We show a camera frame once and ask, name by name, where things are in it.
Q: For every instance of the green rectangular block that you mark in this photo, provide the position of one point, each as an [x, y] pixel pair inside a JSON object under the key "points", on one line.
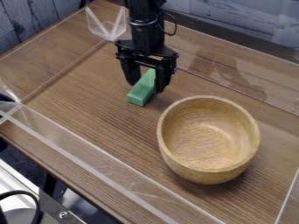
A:
{"points": [[143, 89]]}

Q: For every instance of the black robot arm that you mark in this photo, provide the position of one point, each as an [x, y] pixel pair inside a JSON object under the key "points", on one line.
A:
{"points": [[146, 9]]}

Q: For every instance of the clear acrylic front barrier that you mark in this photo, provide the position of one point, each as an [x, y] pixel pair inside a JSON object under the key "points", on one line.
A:
{"points": [[108, 182]]}

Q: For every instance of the black table leg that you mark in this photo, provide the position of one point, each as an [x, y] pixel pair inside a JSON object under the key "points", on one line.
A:
{"points": [[50, 184]]}

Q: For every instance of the clear acrylic corner bracket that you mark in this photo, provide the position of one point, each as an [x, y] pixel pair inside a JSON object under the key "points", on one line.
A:
{"points": [[107, 30]]}

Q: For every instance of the metal bracket with screw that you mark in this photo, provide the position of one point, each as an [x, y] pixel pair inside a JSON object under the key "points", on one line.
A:
{"points": [[54, 212]]}

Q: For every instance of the brown wooden bowl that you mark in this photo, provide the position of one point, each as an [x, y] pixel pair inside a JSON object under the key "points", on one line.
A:
{"points": [[208, 139]]}

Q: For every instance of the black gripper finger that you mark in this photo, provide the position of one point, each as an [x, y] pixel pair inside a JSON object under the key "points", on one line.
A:
{"points": [[131, 69], [164, 71]]}

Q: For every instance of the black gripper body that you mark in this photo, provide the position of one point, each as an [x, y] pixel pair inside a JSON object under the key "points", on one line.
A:
{"points": [[146, 47]]}

